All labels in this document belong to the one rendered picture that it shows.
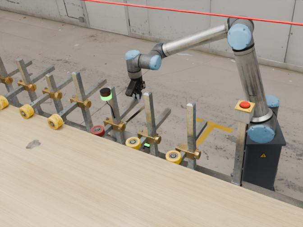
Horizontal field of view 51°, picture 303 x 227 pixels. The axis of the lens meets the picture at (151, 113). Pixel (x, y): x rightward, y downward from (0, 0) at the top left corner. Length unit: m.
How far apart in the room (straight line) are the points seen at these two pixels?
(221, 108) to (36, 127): 2.06
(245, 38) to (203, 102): 1.95
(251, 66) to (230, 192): 0.68
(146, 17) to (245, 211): 3.87
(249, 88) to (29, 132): 1.31
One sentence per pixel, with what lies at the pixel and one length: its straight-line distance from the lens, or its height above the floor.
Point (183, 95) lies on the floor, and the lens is 3.69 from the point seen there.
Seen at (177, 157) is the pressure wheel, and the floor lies 0.91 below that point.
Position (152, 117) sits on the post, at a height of 1.00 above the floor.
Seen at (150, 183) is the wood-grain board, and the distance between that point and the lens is 1.55.
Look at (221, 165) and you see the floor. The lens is 2.87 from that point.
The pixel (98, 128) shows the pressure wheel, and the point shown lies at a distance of 1.91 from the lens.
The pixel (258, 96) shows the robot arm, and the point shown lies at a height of 1.03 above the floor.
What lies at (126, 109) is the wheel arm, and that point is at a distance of 2.08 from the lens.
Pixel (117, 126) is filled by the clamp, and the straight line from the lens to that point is 1.95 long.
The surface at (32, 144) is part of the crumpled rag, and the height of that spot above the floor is 0.91.
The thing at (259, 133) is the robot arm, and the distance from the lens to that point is 1.98.
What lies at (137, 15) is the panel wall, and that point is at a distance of 5.02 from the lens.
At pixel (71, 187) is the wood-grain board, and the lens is 1.62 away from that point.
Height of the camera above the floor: 2.08
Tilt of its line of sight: 37 degrees down
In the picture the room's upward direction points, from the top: 6 degrees counter-clockwise
